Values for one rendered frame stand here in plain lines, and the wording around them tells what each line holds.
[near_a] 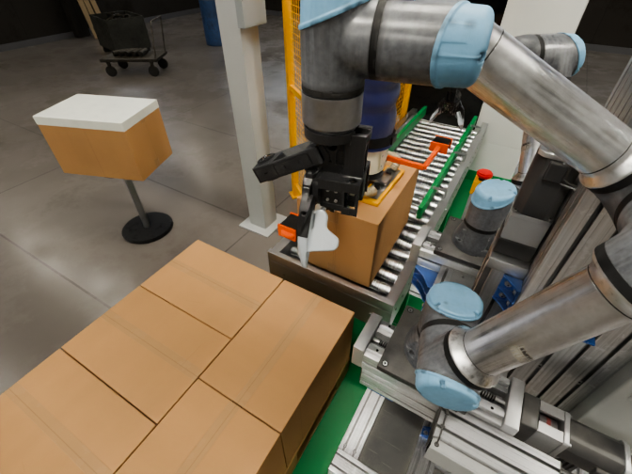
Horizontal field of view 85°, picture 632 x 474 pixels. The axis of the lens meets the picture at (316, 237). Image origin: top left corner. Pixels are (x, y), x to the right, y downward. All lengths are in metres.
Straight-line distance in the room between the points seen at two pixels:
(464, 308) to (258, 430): 0.89
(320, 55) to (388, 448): 1.59
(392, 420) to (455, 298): 1.07
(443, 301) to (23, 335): 2.54
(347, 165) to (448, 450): 0.74
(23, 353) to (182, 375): 1.38
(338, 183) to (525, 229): 0.57
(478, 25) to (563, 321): 0.40
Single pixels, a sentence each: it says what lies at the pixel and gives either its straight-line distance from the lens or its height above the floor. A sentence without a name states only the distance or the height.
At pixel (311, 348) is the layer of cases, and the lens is 1.52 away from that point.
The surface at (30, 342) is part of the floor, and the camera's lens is 2.78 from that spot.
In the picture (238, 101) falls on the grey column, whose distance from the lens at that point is 2.43.
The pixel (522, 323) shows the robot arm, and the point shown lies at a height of 1.41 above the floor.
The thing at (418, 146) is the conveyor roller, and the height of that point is 0.52.
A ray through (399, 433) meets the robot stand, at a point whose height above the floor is 0.21.
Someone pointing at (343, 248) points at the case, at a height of 0.75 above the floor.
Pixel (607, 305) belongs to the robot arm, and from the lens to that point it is 0.58.
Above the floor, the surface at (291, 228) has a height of 1.10.
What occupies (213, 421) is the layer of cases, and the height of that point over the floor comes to 0.54.
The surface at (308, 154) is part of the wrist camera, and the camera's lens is 0.47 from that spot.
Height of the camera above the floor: 1.86
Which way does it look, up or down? 41 degrees down
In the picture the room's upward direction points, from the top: straight up
